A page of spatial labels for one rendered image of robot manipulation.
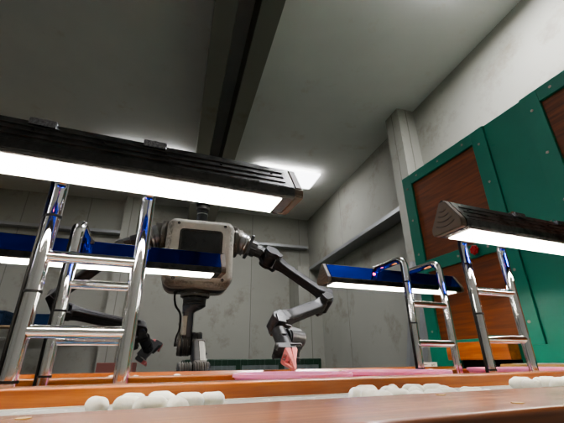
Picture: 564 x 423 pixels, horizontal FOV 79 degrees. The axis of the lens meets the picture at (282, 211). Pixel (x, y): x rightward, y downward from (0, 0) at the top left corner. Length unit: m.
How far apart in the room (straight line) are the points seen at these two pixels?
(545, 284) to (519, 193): 0.37
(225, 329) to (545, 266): 6.83
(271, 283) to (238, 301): 0.87
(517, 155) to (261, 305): 6.88
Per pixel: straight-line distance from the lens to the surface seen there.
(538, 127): 1.72
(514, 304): 1.16
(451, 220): 0.80
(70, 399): 0.60
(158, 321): 7.78
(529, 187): 1.68
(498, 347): 1.65
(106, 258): 0.68
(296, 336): 1.40
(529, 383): 0.82
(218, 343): 7.80
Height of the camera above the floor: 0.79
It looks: 23 degrees up
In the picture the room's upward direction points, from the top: 1 degrees counter-clockwise
